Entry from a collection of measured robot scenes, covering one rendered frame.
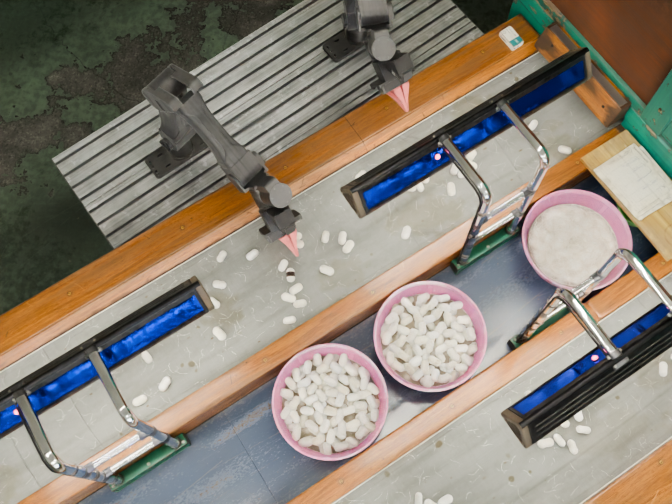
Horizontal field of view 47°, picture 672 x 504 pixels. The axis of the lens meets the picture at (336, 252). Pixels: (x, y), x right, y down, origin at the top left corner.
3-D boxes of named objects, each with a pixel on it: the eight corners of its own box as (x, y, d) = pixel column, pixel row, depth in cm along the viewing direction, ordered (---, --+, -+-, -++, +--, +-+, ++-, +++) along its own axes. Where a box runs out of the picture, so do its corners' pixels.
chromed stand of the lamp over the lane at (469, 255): (412, 217, 200) (428, 134, 158) (474, 179, 204) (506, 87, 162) (455, 275, 194) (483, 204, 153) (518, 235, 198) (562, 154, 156)
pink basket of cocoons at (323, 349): (255, 390, 185) (250, 383, 177) (347, 331, 190) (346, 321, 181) (313, 486, 177) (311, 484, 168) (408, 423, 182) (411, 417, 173)
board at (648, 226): (579, 160, 195) (580, 157, 194) (625, 131, 198) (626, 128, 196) (666, 261, 185) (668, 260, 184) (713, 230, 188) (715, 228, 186)
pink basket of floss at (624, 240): (506, 287, 193) (513, 275, 184) (524, 194, 202) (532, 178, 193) (612, 312, 190) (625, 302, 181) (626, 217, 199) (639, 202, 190)
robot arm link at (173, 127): (196, 137, 201) (185, 80, 169) (178, 154, 199) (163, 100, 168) (179, 122, 201) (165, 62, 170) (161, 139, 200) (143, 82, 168)
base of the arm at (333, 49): (392, 10, 214) (377, -7, 216) (335, 47, 210) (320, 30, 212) (391, 27, 221) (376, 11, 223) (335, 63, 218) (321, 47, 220)
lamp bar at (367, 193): (339, 191, 163) (338, 176, 156) (568, 53, 174) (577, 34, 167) (359, 220, 161) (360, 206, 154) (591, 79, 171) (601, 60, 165)
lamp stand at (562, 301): (506, 343, 188) (550, 288, 146) (570, 300, 192) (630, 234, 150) (554, 408, 182) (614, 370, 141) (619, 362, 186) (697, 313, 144)
